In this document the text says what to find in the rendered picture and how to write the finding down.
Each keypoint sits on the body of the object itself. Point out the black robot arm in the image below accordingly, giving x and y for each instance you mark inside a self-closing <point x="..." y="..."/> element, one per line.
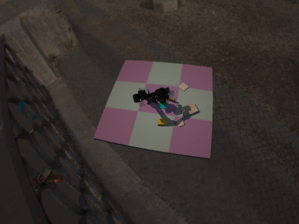
<point x="158" y="92"/>

